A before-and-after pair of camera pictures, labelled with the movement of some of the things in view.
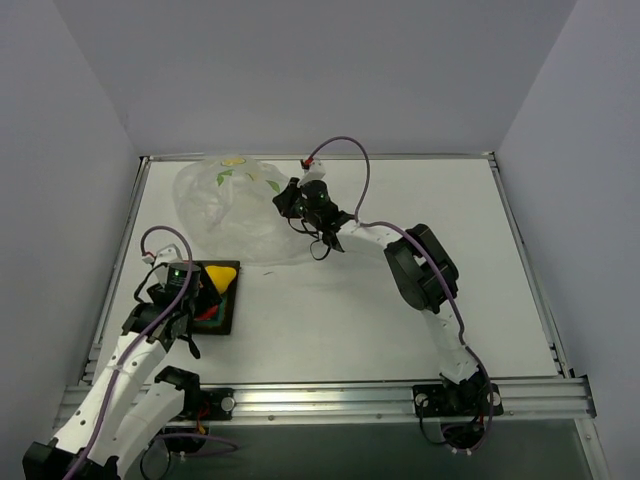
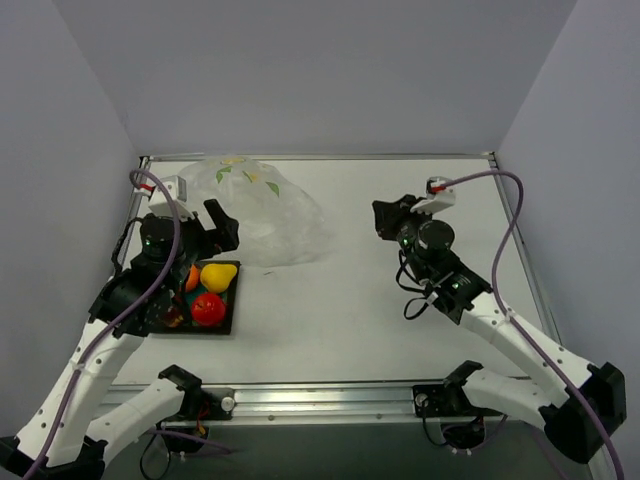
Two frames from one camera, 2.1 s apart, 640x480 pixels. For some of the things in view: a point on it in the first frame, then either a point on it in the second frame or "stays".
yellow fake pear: (221, 276) stays
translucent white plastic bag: (228, 207) stays
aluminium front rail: (565, 399) stays
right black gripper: (288, 201) to (391, 220)
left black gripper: (208, 298) to (205, 238)
